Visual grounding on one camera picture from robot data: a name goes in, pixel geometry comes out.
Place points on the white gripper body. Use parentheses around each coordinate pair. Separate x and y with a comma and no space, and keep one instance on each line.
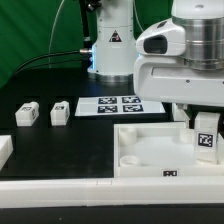
(167,79)

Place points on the white square tabletop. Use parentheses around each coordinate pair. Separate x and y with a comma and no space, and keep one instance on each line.
(161,150)

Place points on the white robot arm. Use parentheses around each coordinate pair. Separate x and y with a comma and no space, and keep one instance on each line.
(193,33)

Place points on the white sheet with markers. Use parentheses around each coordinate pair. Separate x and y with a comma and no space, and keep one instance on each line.
(116,105)

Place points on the green backdrop curtain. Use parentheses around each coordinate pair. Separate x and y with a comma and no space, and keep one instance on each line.
(30,28)

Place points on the white U-shaped obstacle fence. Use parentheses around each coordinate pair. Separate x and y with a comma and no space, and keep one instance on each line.
(112,191)

